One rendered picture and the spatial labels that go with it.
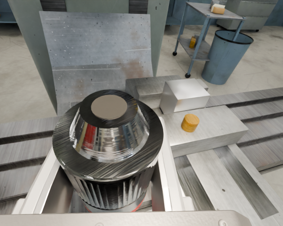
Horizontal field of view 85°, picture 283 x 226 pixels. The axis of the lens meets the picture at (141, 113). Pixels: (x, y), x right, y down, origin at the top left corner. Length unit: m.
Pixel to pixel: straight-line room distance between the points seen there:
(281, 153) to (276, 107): 0.19
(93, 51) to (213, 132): 0.43
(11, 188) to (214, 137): 0.33
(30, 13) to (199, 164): 0.56
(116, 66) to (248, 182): 0.46
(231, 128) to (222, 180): 0.08
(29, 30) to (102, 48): 0.21
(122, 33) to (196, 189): 0.48
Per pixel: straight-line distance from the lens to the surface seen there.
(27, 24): 0.60
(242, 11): 5.37
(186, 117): 0.23
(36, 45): 0.61
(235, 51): 2.36
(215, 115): 0.28
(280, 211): 0.29
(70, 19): 0.56
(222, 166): 0.28
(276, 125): 0.55
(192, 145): 0.24
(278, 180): 1.83
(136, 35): 0.57
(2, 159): 0.39
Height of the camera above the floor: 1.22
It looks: 45 degrees down
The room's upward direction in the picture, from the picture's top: 7 degrees clockwise
